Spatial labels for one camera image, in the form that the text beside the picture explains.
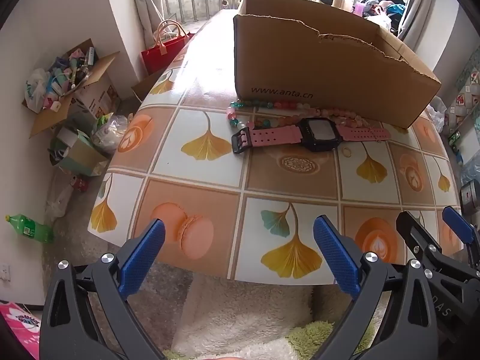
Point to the cardboard box of clutter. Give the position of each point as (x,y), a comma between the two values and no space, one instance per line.
(97,93)

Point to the black box device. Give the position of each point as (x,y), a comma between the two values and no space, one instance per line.
(470,195)

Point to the small green carton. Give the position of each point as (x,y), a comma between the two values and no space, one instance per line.
(80,155)

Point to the white fluffy rug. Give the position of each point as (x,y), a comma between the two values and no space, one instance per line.
(243,315)

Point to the green plastic bottle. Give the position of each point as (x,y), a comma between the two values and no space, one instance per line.
(30,228)

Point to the brown cardboard box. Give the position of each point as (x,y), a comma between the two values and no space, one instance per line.
(300,63)

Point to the pile of clothes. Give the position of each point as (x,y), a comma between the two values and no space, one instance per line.
(382,9)

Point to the clear plastic bag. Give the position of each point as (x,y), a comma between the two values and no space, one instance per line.
(108,133)

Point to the red drink can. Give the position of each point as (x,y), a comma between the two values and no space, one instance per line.
(79,183)

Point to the crumpled white plastic bag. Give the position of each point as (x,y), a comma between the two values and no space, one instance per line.
(58,202)

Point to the green shaggy rug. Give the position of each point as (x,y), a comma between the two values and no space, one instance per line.
(318,339)

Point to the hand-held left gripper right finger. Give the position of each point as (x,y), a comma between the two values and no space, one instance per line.
(337,258)

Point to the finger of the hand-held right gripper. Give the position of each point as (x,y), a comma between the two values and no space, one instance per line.
(459,225)
(412,228)

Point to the grey curtain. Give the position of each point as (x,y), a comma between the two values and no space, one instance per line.
(418,3)
(146,3)

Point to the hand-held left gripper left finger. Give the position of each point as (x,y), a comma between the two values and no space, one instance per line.
(144,258)

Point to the white wall socket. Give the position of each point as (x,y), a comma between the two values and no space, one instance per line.
(4,273)

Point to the pink floral cloth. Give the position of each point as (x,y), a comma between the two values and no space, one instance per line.
(20,326)

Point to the red gift bag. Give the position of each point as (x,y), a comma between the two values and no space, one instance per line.
(165,50)

